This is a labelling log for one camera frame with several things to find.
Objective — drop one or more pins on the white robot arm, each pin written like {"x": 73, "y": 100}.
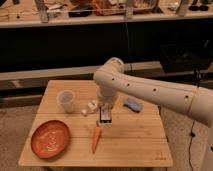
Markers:
{"x": 193, "y": 101}

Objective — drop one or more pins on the translucent plastic cup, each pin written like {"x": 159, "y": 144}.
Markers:
{"x": 66, "y": 100}

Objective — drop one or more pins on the wooden table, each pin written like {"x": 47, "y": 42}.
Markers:
{"x": 130, "y": 140}

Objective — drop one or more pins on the black box on floor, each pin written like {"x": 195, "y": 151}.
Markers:
{"x": 184, "y": 57}

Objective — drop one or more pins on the blue sponge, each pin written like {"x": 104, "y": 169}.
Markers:
{"x": 133, "y": 105}

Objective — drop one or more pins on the orange toy carrot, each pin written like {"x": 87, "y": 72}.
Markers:
{"x": 96, "y": 136}

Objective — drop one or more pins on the long workbench shelf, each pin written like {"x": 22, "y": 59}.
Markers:
{"x": 42, "y": 13}

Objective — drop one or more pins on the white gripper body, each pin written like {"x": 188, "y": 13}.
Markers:
{"x": 110, "y": 101}

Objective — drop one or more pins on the orange ceramic plate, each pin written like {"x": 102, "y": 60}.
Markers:
{"x": 50, "y": 139}

